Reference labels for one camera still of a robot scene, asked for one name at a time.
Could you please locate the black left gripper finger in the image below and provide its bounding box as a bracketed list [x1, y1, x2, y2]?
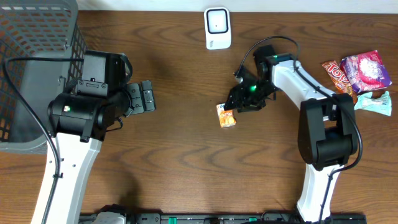
[141, 80, 156, 112]
[126, 83, 144, 116]

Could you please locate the orange Kleenex tissue pack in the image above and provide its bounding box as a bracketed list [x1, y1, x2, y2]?
[216, 103, 236, 128]

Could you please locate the red snack bar wrapper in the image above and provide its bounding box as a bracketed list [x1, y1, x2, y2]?
[322, 60, 358, 105]

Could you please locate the red purple pad packet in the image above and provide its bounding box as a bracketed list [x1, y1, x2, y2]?
[340, 50, 392, 94]

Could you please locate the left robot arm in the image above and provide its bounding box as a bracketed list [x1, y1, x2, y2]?
[31, 50, 156, 223]

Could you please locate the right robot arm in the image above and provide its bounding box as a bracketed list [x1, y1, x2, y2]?
[223, 45, 358, 223]

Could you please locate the white barcode scanner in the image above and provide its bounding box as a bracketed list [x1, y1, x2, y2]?
[203, 7, 232, 50]

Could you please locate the grey plastic mesh basket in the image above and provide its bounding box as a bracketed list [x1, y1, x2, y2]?
[1, 0, 86, 154]

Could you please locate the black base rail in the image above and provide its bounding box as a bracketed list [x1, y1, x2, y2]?
[78, 212, 368, 224]

